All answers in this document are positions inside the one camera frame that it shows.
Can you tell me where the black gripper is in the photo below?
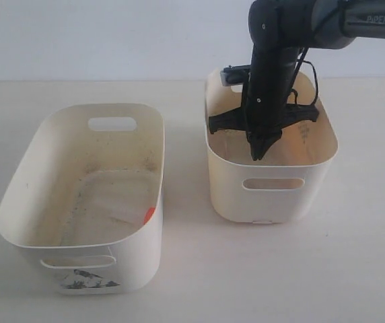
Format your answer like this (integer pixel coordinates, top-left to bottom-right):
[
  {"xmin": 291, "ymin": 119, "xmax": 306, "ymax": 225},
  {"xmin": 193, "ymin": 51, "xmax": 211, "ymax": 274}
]
[{"xmin": 208, "ymin": 48, "xmax": 318, "ymax": 161}]

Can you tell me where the orange-capped clear tube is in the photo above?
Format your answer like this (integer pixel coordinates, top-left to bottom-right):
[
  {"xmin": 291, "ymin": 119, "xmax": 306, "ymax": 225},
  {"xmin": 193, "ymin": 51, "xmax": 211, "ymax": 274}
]
[{"xmin": 89, "ymin": 198, "xmax": 155, "ymax": 226}]

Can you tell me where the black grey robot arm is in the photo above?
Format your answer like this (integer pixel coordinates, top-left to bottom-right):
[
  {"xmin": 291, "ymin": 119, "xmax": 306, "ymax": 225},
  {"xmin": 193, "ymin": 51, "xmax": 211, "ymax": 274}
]
[{"xmin": 208, "ymin": 1, "xmax": 385, "ymax": 160}]

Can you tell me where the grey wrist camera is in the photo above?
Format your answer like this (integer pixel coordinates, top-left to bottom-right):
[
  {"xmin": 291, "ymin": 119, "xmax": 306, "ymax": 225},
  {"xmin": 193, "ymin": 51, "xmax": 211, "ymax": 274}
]
[{"xmin": 220, "ymin": 65, "xmax": 250, "ymax": 86}]

